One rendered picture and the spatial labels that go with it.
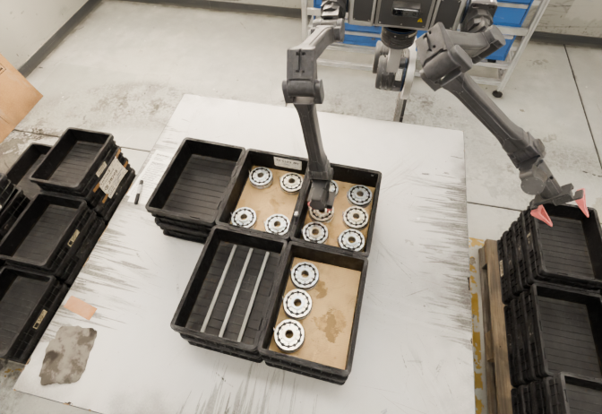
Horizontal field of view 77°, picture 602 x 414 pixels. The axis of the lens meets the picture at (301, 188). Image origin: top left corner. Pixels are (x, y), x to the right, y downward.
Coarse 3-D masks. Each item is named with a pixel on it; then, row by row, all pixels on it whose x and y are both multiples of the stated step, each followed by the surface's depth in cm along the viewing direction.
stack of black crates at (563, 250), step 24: (528, 216) 189; (552, 216) 194; (576, 216) 190; (504, 240) 211; (528, 240) 185; (552, 240) 186; (576, 240) 185; (600, 240) 175; (504, 264) 209; (528, 264) 180; (552, 264) 178; (576, 264) 178; (600, 264) 172; (504, 288) 204; (528, 288) 183; (576, 288) 172; (600, 288) 167
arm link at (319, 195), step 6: (330, 168) 132; (330, 174) 132; (312, 180) 137; (318, 180) 136; (324, 180) 136; (330, 180) 135; (312, 186) 135; (318, 186) 135; (324, 186) 134; (318, 192) 133; (324, 192) 136; (312, 198) 133; (318, 198) 132; (324, 198) 135; (312, 204) 135; (318, 204) 134; (324, 204) 134
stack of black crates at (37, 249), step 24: (24, 216) 203; (48, 216) 214; (72, 216) 213; (96, 216) 220; (24, 240) 205; (48, 240) 205; (72, 240) 202; (96, 240) 222; (24, 264) 192; (48, 264) 189; (72, 264) 206
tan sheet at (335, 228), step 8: (344, 184) 166; (352, 184) 166; (344, 192) 164; (336, 200) 162; (344, 200) 162; (336, 208) 159; (344, 208) 159; (368, 208) 159; (336, 216) 157; (368, 216) 157; (304, 224) 155; (328, 224) 155; (336, 224) 155; (368, 224) 154; (336, 232) 153; (328, 240) 151; (336, 240) 151
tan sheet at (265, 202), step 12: (252, 168) 173; (276, 180) 168; (252, 192) 165; (264, 192) 165; (276, 192) 165; (240, 204) 161; (252, 204) 161; (264, 204) 161; (276, 204) 161; (288, 204) 161; (264, 216) 158; (288, 216) 158; (264, 228) 155
